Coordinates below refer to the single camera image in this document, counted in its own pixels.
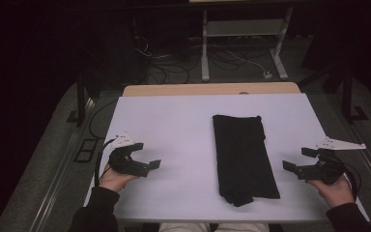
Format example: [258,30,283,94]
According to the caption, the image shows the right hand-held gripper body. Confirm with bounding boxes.
[314,136,367,186]

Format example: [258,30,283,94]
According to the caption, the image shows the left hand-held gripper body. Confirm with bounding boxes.
[107,131,143,178]

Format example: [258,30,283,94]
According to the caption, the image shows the black tank top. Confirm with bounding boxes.
[212,114,281,208]

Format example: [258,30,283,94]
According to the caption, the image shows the person's left hand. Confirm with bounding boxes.
[99,163,138,193]

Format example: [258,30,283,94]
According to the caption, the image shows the person's right hand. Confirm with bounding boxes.
[305,175,356,209]

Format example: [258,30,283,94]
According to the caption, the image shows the white table cover sheet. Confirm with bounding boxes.
[82,93,371,224]

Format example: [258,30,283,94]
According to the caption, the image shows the black metal stand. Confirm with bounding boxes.
[66,75,90,127]
[341,64,370,124]

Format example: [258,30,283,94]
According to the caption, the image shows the person's right leg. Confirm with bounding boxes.
[217,222,271,232]

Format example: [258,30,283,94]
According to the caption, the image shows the left hand-held gripper cable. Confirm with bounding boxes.
[94,138,117,189]

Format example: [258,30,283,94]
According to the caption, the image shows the hand-held gripper cable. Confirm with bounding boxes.
[333,154,362,201]
[94,138,117,189]

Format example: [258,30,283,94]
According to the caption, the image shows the right hand-held gripper cable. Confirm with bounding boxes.
[333,154,362,201]

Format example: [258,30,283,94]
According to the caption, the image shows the metal floor rail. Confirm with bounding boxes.
[28,96,97,232]
[329,96,371,204]

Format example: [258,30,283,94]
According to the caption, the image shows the thin black floor cable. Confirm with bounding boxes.
[88,100,119,141]

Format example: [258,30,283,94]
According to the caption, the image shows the black floor cables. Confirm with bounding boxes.
[148,62,191,85]

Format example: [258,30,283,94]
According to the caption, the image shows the white floor cable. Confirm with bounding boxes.
[225,49,268,74]

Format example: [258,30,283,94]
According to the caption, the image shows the grey metal desk frame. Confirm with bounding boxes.
[200,6,294,82]

